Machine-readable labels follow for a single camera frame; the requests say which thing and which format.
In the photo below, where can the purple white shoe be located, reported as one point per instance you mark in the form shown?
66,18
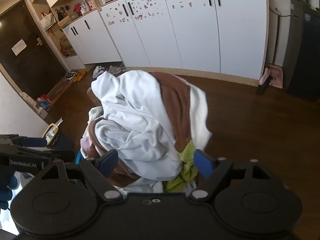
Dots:
98,71

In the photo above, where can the pale purple cloth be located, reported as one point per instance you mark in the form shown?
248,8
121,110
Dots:
86,146

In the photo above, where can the white garment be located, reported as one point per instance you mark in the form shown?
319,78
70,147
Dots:
140,120

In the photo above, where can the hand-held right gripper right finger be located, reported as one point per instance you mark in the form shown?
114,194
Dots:
203,163

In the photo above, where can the dark sneakers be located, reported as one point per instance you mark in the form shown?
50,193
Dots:
70,75

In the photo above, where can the green cloth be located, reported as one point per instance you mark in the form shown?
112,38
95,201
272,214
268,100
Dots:
186,168

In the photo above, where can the black tall appliance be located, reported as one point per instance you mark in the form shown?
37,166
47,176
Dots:
303,55

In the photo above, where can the yellow rimmed container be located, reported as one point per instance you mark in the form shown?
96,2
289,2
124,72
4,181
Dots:
51,133

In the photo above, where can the white paper note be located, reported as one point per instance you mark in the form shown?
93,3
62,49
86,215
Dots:
19,47

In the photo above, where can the reddish door mat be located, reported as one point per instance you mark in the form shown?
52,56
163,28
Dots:
61,88

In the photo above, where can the stacked cardboard boxes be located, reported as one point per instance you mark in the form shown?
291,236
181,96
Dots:
67,46

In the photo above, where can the dark brown door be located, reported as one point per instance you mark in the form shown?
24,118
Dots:
25,67

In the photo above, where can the person's left hand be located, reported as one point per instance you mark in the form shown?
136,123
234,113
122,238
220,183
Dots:
4,196

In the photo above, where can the pink dustpan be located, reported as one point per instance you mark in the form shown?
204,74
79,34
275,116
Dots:
275,76

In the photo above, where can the white hanging bag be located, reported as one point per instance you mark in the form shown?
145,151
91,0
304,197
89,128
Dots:
47,21

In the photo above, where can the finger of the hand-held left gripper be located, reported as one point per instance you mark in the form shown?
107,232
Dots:
31,141

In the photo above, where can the cream polo shirt brown collar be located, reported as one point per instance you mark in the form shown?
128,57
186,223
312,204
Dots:
198,115

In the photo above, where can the blue red packet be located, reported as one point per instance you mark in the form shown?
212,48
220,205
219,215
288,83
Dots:
44,102

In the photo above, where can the brown garment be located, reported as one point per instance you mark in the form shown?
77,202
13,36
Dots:
175,105

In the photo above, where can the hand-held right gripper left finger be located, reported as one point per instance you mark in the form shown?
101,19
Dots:
109,160

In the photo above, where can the white base cabinet with stickers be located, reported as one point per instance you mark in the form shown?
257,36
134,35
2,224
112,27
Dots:
190,30

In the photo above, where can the yellow slippers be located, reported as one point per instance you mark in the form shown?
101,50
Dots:
80,76

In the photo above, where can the plain white base cabinet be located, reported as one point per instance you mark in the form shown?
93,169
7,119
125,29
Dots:
95,40

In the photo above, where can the white sneakers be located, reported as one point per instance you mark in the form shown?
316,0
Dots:
115,69

